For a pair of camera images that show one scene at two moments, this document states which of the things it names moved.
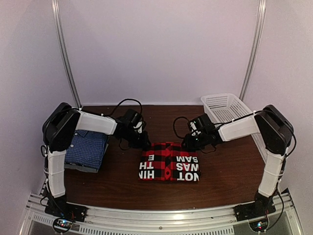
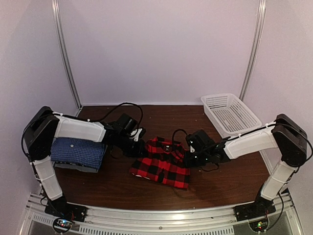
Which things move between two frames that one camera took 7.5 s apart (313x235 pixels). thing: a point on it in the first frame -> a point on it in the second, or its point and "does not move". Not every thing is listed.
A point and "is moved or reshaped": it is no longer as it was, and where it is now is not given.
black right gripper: [189, 143] -> [188, 162]
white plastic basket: [224, 108] does not move
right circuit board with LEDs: [259, 226] does not move
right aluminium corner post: [262, 9] does not move
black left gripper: [143, 143] -> [140, 149]
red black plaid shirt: [169, 161] is moved or reshaped
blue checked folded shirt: [88, 149] does not move
